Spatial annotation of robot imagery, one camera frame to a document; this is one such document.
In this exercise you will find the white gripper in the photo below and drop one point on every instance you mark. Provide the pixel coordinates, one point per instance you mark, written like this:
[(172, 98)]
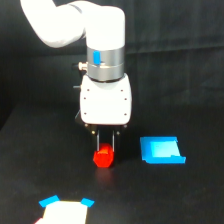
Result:
[(107, 104)]

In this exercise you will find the red hexagonal block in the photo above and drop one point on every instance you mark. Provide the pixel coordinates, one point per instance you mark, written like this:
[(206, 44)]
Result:
[(104, 157)]

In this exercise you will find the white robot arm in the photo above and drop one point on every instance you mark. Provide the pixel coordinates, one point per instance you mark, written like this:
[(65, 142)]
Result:
[(103, 28)]

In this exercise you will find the blue taped square marker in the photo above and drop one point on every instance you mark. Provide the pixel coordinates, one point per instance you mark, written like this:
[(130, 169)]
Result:
[(161, 150)]

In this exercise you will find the right blue tape piece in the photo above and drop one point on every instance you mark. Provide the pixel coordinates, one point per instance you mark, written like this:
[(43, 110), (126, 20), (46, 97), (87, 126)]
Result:
[(87, 202)]

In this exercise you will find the blue tape piece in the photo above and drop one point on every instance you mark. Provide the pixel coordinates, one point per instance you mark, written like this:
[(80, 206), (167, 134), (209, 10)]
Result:
[(87, 202), (43, 203)]

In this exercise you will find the white paper sheet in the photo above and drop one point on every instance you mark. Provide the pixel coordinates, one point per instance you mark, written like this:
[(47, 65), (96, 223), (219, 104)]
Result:
[(64, 212)]

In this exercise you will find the left blue tape piece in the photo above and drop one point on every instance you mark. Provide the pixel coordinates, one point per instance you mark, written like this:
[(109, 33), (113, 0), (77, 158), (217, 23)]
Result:
[(43, 203)]

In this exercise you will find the black backdrop curtain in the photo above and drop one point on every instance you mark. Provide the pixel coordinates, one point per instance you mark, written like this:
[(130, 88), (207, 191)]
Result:
[(174, 56)]

